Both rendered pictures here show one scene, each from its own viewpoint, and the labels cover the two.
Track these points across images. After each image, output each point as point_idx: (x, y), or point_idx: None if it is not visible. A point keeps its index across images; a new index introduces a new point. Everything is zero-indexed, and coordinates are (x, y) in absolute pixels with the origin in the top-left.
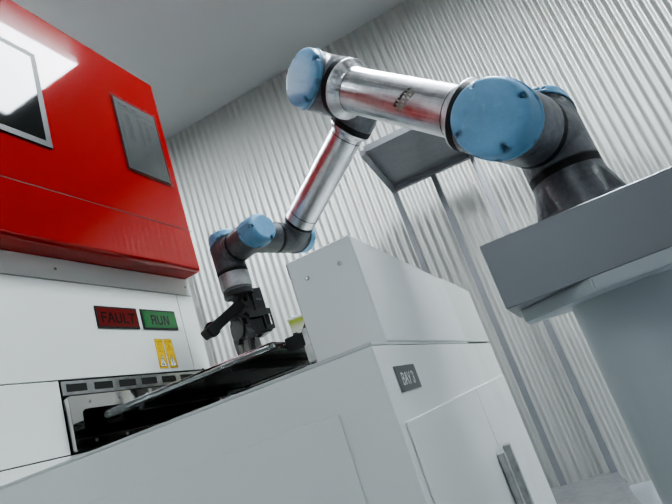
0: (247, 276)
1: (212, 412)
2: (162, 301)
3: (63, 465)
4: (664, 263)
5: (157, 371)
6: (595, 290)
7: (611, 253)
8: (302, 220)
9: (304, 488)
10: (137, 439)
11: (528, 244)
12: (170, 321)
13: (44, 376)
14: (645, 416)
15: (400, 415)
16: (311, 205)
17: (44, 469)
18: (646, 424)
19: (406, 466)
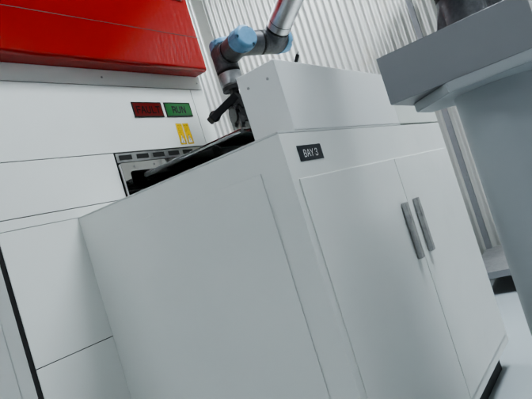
0: (239, 74)
1: (194, 172)
2: (180, 95)
3: (119, 202)
4: (497, 71)
5: (179, 146)
6: (449, 91)
7: (464, 63)
8: (279, 28)
9: (243, 214)
10: (155, 188)
11: (408, 57)
12: (186, 110)
13: (104, 150)
14: (488, 178)
15: (294, 174)
16: (284, 15)
17: (109, 204)
18: (488, 184)
19: (295, 203)
